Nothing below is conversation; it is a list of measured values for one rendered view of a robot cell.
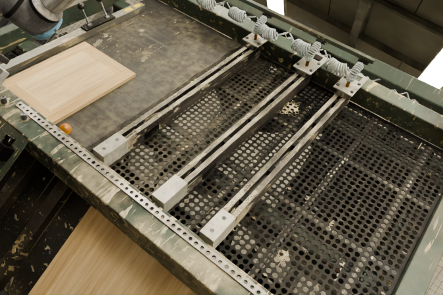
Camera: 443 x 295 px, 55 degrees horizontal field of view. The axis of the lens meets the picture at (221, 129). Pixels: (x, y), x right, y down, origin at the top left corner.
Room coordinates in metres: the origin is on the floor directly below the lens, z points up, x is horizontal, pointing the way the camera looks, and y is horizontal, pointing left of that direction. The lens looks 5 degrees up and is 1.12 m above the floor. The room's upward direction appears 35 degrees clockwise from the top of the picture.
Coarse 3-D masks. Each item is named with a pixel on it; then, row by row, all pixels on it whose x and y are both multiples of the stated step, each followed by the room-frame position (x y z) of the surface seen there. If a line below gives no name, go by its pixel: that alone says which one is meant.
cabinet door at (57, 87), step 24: (72, 48) 2.14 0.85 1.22; (24, 72) 1.99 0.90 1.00; (48, 72) 2.00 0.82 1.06; (72, 72) 2.02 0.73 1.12; (96, 72) 2.03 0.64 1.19; (120, 72) 2.04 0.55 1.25; (24, 96) 1.88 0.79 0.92; (48, 96) 1.90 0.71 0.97; (72, 96) 1.91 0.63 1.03; (96, 96) 1.92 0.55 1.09
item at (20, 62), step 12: (120, 12) 2.35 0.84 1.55; (132, 12) 2.38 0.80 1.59; (108, 24) 2.29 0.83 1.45; (72, 36) 2.17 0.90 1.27; (84, 36) 2.21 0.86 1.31; (36, 48) 2.08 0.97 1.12; (48, 48) 2.09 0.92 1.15; (60, 48) 2.13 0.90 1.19; (12, 60) 2.01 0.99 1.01; (24, 60) 2.01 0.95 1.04; (36, 60) 2.06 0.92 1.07; (12, 72) 2.00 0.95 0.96
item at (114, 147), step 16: (272, 16) 2.08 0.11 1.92; (256, 32) 2.09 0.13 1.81; (256, 48) 2.17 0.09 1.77; (224, 64) 2.06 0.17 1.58; (240, 64) 2.11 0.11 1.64; (208, 80) 1.97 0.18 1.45; (224, 80) 2.07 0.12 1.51; (176, 96) 1.88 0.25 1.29; (192, 96) 1.91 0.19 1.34; (160, 112) 1.80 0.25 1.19; (176, 112) 1.87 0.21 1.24; (128, 128) 1.73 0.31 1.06; (144, 128) 1.74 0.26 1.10; (112, 144) 1.67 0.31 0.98; (128, 144) 1.71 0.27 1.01; (112, 160) 1.68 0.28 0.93
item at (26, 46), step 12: (120, 0) 2.58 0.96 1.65; (24, 48) 2.19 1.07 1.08; (240, 72) 2.20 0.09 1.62; (240, 84) 2.23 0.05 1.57; (324, 132) 2.03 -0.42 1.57; (156, 144) 1.84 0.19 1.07; (192, 156) 1.80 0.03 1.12; (372, 156) 1.92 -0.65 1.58; (396, 156) 1.88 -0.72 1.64; (396, 168) 1.87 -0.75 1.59; (228, 180) 1.73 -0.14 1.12; (432, 180) 1.80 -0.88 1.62; (216, 192) 1.73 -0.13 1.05; (420, 192) 1.78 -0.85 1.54; (264, 204) 1.66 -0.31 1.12; (408, 216) 1.70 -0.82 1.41; (264, 228) 1.65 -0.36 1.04; (300, 228) 1.60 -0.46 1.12; (384, 240) 1.62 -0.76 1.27; (300, 252) 1.59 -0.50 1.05; (312, 252) 1.54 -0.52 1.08; (384, 252) 1.58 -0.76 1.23; (348, 264) 1.52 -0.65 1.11; (372, 264) 1.55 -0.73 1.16; (372, 288) 1.45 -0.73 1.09; (384, 288) 1.47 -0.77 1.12
